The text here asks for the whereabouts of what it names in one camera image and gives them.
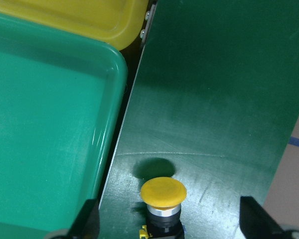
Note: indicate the green plastic tray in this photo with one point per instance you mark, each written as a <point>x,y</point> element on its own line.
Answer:
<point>60,95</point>

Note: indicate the yellow plastic tray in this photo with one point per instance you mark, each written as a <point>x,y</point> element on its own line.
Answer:
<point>116,22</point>

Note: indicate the green conveyor belt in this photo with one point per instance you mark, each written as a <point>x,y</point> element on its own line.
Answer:
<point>213,105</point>

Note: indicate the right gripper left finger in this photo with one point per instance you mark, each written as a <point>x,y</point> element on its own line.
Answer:
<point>87,222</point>

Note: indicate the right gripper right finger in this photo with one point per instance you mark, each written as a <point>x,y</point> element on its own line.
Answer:
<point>255,222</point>

